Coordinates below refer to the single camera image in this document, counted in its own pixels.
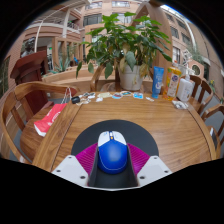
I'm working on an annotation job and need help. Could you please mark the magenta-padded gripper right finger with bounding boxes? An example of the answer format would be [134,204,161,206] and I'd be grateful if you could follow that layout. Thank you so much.
[127,143,173,188]

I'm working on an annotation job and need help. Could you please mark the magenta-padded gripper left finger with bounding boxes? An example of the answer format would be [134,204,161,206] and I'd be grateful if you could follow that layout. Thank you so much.
[51,143,100,188]

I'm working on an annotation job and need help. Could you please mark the blue and white computer mouse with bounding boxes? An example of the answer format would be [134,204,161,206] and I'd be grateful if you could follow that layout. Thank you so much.
[97,130,129,175]

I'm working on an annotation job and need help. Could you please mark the round black mouse pad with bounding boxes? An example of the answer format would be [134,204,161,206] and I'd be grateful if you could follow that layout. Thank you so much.
[70,119,160,188]

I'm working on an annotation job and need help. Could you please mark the red paper shopping bag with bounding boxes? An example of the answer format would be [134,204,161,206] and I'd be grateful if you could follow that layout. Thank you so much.
[33,87,73,138]

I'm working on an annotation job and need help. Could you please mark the small white wipes packet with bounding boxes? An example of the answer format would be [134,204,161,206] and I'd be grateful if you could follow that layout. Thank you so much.
[171,99,190,110]

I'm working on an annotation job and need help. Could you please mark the white pump dispenser bottle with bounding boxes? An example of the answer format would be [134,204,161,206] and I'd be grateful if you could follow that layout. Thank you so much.
[176,71,195,103]

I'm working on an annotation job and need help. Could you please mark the blue squeeze tube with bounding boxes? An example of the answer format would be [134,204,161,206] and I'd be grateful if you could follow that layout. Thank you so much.
[151,66,165,100]

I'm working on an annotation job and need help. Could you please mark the yellow liquid soap bottle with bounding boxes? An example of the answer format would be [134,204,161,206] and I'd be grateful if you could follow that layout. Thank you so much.
[163,63,183,102]

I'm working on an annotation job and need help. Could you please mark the spiky green agave plant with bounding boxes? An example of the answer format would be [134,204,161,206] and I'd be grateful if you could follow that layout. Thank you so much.
[49,56,71,74]

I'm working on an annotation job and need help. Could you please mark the dark red wooden lectern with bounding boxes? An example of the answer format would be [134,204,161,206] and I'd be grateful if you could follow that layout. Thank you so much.
[9,49,54,116]

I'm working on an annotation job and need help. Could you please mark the dark bust statue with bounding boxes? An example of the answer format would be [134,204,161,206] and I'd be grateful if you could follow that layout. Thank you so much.
[20,37,37,58]

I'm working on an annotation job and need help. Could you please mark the leafy plant in white pot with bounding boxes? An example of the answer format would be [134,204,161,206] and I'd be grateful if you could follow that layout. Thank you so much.
[75,11,173,92]

